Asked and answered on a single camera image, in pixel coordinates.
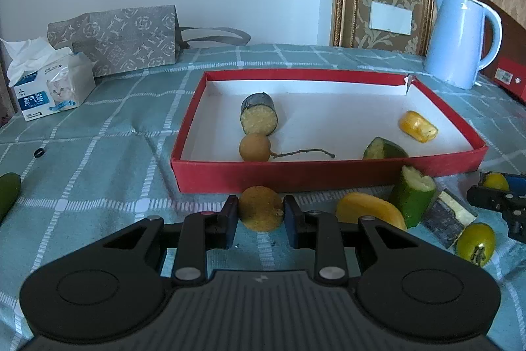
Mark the red cardboard box tray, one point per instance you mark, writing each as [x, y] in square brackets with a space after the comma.
[328, 116]

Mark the cut cucumber piece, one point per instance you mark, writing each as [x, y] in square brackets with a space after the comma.
[411, 199]

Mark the small yellow pepper piece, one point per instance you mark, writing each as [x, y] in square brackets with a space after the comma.
[415, 125]

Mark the small red box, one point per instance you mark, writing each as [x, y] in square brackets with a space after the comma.
[518, 88]

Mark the large yellow pepper piece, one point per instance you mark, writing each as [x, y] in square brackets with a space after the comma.
[365, 209]

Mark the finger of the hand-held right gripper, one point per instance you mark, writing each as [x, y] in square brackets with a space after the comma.
[493, 201]
[517, 183]

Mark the cucumber half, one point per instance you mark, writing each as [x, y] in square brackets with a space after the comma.
[8, 194]

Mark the white tissue pack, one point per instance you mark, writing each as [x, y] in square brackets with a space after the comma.
[61, 88]

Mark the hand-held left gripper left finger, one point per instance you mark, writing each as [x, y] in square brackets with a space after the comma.
[230, 223]

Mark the light blue electric kettle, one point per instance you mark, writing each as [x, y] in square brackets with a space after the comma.
[452, 46]

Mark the green checked tablecloth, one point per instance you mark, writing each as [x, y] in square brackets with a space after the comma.
[102, 153]

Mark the white wall switch plate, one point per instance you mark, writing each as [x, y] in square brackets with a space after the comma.
[390, 18]

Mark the green tomato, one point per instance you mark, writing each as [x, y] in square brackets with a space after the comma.
[495, 181]
[472, 242]

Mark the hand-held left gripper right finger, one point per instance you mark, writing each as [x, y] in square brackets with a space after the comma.
[289, 221]

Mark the grey patterned gift bag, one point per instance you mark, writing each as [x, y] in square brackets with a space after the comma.
[123, 38]

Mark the dark green cucumber end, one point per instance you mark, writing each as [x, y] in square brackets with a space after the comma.
[384, 149]

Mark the brown longan with stem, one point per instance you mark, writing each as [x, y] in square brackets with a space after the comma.
[254, 147]

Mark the dark-skinned sugarcane piece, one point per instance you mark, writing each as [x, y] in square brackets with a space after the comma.
[444, 219]
[259, 118]

